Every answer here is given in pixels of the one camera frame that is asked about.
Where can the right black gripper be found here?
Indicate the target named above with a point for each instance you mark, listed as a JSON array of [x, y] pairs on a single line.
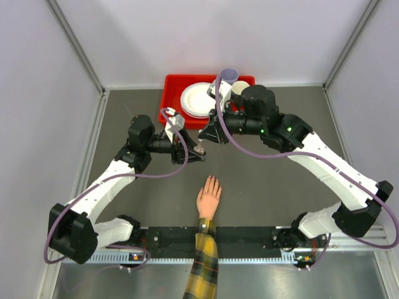
[[216, 132]]

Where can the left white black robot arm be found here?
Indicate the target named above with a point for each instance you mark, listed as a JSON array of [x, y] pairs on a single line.
[[73, 228]]

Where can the yellow plaid sleeve forearm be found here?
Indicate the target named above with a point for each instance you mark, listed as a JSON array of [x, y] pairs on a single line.
[[203, 278]]

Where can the white plate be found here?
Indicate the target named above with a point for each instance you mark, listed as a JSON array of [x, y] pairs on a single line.
[[195, 113], [195, 96]]

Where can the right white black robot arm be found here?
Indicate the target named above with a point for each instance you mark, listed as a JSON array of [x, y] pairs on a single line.
[[253, 111]]

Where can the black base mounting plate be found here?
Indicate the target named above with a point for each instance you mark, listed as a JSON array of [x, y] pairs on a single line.
[[225, 242]]

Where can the lower white plate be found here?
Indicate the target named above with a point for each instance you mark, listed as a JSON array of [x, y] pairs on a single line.
[[195, 113]]

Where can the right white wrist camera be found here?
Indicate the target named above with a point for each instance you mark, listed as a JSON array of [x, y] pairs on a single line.
[[224, 92]]

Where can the lavender plastic cup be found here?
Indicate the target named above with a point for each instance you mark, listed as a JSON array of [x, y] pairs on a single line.
[[229, 75]]

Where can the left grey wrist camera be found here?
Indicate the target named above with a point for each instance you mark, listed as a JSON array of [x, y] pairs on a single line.
[[174, 122]]

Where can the upper white plate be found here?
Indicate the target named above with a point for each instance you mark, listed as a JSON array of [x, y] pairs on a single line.
[[195, 96]]

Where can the glitter nail polish bottle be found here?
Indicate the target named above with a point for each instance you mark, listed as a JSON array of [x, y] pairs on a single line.
[[199, 150]]

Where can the dark green mug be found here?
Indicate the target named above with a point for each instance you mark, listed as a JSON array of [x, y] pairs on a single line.
[[236, 91]]

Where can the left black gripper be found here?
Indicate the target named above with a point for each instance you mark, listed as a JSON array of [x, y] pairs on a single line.
[[178, 152]]

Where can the mannequin hand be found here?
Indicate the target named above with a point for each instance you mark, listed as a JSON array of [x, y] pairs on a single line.
[[208, 198]]

